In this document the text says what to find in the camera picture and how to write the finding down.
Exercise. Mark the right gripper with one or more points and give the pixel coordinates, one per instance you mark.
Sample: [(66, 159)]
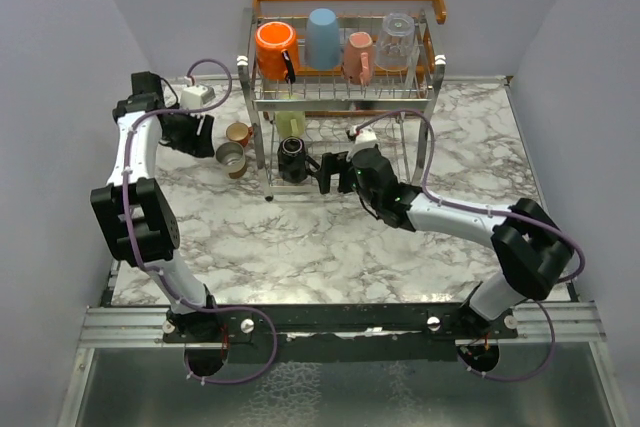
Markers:
[(333, 163)]

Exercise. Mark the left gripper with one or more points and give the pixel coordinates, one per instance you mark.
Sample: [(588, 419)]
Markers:
[(201, 143)]

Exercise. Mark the cream cup brown band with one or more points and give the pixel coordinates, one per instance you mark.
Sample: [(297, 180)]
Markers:
[(231, 156)]

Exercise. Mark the small copper orange cup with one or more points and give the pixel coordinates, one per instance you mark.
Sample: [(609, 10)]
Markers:
[(240, 133)]

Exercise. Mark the black faceted mug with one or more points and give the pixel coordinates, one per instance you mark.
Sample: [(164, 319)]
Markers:
[(294, 164)]

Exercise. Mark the light green mug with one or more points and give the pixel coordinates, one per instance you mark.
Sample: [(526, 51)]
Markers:
[(290, 123)]

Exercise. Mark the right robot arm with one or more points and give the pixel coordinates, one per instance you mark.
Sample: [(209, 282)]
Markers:
[(531, 250)]

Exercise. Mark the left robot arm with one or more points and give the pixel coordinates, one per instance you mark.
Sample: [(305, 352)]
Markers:
[(135, 217)]

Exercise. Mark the steel two-tier dish rack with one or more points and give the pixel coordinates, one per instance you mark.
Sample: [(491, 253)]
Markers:
[(327, 134)]

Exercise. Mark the pink ceramic mug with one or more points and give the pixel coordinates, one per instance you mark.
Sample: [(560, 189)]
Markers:
[(358, 59)]

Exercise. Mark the light blue plastic cup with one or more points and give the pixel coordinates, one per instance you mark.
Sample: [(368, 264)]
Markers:
[(322, 41)]

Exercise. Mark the clear plastic tumbler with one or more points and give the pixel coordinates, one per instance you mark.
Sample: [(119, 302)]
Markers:
[(395, 42)]

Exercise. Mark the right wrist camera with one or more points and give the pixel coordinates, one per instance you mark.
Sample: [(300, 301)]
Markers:
[(361, 139)]

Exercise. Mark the orange mug black handle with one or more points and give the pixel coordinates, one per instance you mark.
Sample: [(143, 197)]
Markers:
[(277, 52)]

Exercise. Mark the orange wooden rack frame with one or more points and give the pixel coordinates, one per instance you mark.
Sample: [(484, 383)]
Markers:
[(327, 93)]

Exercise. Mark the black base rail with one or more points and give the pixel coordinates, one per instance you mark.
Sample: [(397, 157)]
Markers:
[(331, 333)]

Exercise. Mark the aluminium table frame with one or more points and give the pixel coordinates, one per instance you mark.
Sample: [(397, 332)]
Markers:
[(315, 249)]

